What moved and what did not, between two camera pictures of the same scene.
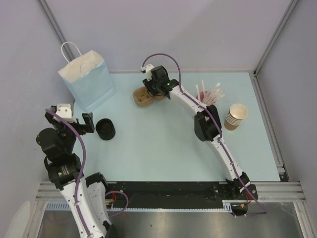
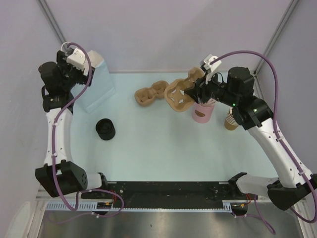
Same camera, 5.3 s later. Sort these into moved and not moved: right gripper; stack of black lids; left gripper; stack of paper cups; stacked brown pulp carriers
Moved: right gripper; left gripper
Not moved: stack of black lids; stacked brown pulp carriers; stack of paper cups
